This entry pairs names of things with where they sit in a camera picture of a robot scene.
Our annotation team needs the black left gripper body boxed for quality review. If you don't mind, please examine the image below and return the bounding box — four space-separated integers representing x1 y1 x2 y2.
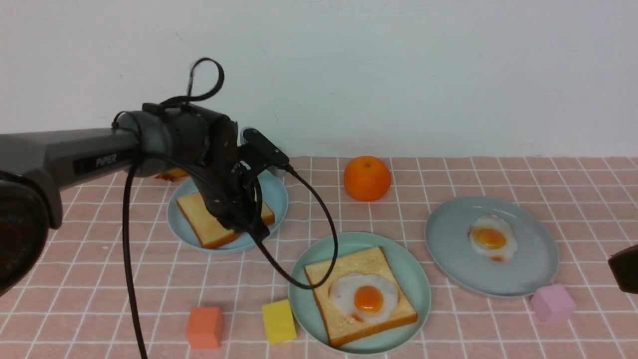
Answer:
192 157 265 234

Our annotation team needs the orange cube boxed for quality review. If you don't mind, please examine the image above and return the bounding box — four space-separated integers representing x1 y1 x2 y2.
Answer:
185 307 224 350

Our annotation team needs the orange fruit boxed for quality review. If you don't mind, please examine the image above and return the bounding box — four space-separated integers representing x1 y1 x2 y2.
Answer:
343 156 392 202

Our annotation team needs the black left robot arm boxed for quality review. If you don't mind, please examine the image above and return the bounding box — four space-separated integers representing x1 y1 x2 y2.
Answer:
0 104 269 294

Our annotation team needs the grey plate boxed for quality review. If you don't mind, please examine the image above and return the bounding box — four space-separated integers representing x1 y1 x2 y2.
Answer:
425 196 560 298

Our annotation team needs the yellow cube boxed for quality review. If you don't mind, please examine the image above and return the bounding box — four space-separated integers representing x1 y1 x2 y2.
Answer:
262 299 297 345

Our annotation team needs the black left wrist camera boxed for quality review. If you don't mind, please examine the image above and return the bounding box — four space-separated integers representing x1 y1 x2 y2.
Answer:
239 127 292 176

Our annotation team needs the mint green plate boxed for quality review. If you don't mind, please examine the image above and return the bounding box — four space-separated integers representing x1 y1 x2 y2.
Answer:
289 231 432 356

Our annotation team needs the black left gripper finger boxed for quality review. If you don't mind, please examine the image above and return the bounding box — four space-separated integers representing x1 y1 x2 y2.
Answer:
249 222 271 245

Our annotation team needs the toast slice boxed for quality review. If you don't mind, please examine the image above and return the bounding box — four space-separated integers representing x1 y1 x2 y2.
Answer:
313 247 418 348
176 191 276 249

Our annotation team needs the red yellow pomegranate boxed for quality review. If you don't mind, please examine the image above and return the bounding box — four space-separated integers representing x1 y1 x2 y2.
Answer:
154 168 189 182

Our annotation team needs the fried egg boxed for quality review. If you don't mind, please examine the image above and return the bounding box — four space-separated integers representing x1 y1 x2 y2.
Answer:
328 273 399 323
468 214 518 263

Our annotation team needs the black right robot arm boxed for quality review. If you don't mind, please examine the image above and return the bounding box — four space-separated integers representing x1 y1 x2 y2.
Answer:
608 244 638 295

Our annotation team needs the light blue plate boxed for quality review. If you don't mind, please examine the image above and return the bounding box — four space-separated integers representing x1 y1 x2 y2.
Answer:
166 172 289 255

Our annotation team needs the pink cube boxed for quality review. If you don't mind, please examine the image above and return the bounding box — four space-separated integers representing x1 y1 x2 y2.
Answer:
529 284 577 324

